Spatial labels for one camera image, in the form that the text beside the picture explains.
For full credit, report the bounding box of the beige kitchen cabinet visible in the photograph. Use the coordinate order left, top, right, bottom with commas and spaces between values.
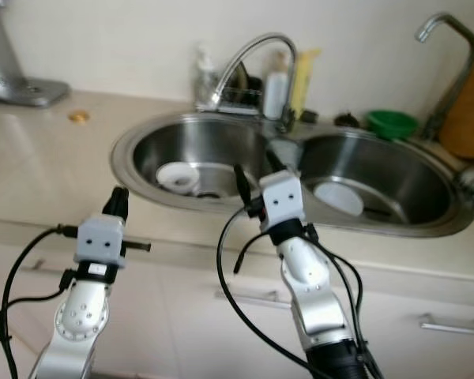
0, 91, 474, 379

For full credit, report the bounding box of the white round dish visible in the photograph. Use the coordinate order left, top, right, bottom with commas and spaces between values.
156, 160, 201, 195

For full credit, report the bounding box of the plain white bottle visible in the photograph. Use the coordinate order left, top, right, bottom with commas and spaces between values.
262, 51, 291, 121

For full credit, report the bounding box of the black drain stopper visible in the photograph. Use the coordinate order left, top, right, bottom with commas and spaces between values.
333, 113, 361, 129

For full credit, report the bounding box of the dark scouring pad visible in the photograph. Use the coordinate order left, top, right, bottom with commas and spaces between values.
229, 63, 263, 92

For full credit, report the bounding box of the yellow cleaning cloth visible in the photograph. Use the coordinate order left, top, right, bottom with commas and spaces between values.
292, 47, 322, 111

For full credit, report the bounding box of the clear soap dispenser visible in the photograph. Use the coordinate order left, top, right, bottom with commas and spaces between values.
194, 43, 216, 107

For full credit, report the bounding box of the green plastic bowl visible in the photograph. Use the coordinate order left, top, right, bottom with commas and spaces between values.
365, 109, 419, 141

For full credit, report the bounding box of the curved chrome faucet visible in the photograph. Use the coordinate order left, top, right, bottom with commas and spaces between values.
209, 32, 299, 133

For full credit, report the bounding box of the stainless steel double sink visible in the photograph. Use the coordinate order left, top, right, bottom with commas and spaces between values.
111, 111, 474, 239

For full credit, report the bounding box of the grey appliance base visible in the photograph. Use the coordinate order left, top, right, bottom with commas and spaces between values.
0, 0, 71, 108

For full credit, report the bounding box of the round wooden cutting board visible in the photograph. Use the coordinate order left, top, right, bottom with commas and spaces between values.
438, 51, 474, 161

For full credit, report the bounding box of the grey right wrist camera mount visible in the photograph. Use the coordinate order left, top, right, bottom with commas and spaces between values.
259, 171, 307, 230

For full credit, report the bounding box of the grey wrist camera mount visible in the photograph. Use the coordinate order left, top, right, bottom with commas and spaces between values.
75, 214, 129, 265
259, 171, 307, 230

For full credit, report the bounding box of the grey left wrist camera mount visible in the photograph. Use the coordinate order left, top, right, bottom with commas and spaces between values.
75, 214, 129, 265

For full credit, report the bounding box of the metal cabinet handle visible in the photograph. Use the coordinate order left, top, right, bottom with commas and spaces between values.
213, 287, 287, 310
419, 313, 474, 336

